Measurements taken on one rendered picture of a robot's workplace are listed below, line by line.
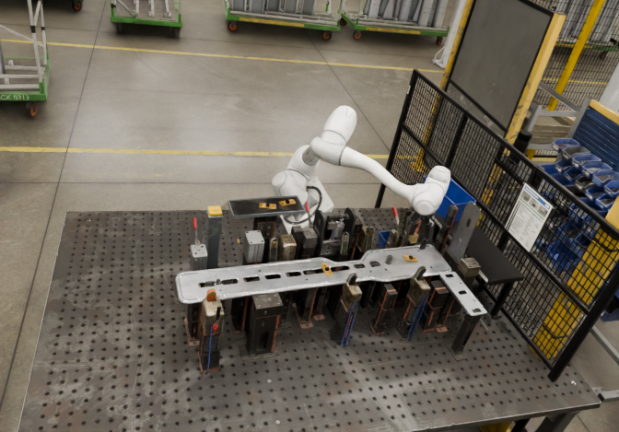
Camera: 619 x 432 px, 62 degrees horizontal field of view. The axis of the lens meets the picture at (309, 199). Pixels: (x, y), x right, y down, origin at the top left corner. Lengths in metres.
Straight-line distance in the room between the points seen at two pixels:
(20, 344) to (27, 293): 0.43
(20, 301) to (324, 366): 2.12
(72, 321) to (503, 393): 2.04
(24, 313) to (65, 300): 1.00
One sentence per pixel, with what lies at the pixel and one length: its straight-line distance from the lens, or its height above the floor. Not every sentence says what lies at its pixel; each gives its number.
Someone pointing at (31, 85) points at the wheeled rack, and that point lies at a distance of 5.91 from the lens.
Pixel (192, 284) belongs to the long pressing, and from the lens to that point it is 2.38.
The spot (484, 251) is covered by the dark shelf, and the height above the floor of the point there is 1.03.
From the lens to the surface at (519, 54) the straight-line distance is 4.46.
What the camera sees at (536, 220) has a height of 1.32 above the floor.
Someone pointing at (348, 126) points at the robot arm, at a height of 1.55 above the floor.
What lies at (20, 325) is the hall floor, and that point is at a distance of 3.70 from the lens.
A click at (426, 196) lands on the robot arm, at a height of 1.51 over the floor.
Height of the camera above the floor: 2.65
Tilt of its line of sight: 34 degrees down
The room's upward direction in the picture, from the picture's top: 11 degrees clockwise
